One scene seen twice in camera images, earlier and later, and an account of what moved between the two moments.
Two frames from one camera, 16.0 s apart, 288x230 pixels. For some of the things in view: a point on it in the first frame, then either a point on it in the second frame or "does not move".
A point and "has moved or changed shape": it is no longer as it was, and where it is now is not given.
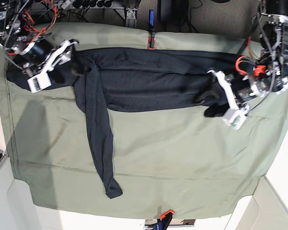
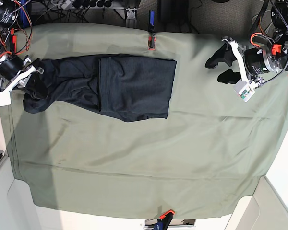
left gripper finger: (214, 96) -> (225, 53)
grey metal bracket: (131, 13) does not move
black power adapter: (166, 10) does not move
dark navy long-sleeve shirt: (132, 81) has moved or changed shape
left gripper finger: (217, 110) -> (229, 76)
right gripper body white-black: (40, 57) -> (15, 71)
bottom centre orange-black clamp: (164, 220) does not move
